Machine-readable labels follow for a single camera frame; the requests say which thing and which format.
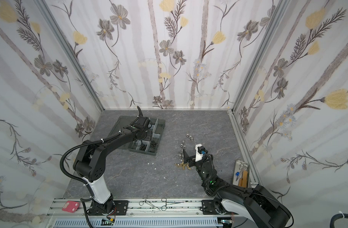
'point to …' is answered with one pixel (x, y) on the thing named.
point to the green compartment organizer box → (149, 143)
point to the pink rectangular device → (71, 206)
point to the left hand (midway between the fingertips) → (149, 134)
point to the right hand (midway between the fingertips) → (192, 147)
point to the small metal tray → (241, 175)
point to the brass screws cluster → (183, 165)
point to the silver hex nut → (188, 135)
